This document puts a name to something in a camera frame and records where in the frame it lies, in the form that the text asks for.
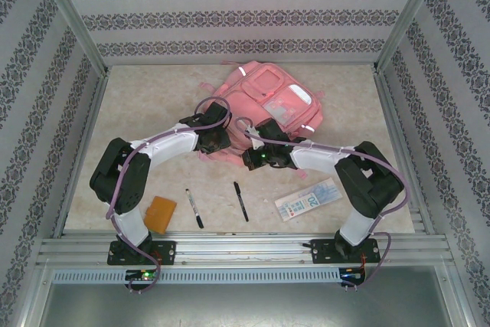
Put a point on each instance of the white barrel marker pen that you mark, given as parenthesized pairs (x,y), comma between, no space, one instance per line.
(194,208)

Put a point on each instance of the white blue paper pack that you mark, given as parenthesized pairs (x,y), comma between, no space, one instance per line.
(306,201)

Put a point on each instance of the black marker pen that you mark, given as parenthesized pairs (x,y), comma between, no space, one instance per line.
(241,201)

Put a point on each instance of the pink student backpack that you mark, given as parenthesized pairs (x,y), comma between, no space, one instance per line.
(268,93)

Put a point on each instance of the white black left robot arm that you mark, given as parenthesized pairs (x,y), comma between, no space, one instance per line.
(172,143)

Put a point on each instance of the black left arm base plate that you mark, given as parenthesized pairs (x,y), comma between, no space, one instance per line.
(168,252)

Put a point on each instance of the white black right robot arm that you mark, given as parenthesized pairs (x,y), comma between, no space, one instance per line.
(317,156)

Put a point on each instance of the orange leather wallet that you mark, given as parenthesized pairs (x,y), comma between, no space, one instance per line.
(159,215)

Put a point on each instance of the aluminium frame post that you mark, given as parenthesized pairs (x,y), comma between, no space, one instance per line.
(72,17)
(409,17)

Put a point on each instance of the aluminium mounting rail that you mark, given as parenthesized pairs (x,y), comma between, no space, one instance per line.
(245,250)

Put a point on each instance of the aluminium side rail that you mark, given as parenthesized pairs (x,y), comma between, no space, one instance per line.
(82,151)
(402,151)

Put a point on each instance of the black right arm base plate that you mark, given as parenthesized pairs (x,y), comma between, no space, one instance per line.
(323,250)

